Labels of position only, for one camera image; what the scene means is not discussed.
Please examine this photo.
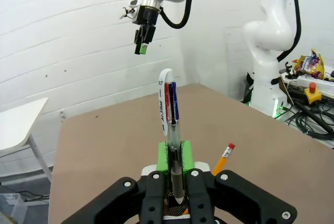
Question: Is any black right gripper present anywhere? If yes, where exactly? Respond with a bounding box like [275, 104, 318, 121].
[132, 4, 164, 55]

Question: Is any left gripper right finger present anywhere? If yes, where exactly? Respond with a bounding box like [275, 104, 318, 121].
[182, 140, 299, 224]

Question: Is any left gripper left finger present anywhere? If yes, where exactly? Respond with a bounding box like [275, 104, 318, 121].
[62, 142, 171, 224]

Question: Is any yellow pencil red eraser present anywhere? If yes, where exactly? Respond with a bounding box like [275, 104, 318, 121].
[182, 143, 236, 216]

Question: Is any white multicolour ballpoint pen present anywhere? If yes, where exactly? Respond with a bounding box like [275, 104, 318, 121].
[158, 68, 186, 205]

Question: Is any black mesh pen holder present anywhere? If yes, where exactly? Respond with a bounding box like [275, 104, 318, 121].
[163, 191, 193, 220]

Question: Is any white side table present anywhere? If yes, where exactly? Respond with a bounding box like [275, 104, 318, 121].
[0, 97, 53, 185]

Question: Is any yellow emergency stop button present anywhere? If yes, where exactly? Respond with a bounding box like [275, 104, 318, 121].
[304, 82, 322, 104]

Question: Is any white power strip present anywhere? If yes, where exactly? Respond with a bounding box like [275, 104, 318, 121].
[284, 74, 334, 92]

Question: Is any yellow purple snack bag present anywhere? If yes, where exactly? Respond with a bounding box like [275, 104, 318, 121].
[293, 49, 326, 80]

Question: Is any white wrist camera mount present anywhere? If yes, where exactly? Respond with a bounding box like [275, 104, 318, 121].
[119, 0, 143, 24]

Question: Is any black cable bundle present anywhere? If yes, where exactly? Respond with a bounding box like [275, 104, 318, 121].
[283, 89, 334, 143]

